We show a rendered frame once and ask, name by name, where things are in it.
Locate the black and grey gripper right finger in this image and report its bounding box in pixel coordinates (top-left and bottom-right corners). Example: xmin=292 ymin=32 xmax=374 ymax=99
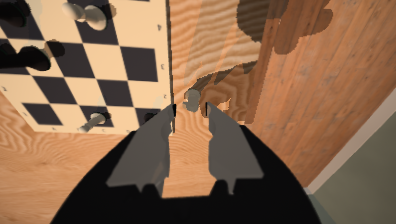
xmin=206 ymin=102 xmax=322 ymax=224

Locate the black and cream chessboard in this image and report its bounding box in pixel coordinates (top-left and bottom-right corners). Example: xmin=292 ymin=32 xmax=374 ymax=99
xmin=0 ymin=0 xmax=172 ymax=135

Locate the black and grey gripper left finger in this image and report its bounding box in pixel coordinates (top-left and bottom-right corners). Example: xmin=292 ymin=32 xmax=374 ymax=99
xmin=50 ymin=103 xmax=177 ymax=224

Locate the white chess pawn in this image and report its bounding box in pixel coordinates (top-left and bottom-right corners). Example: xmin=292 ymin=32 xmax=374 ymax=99
xmin=62 ymin=2 xmax=107 ymax=30
xmin=79 ymin=112 xmax=106 ymax=133

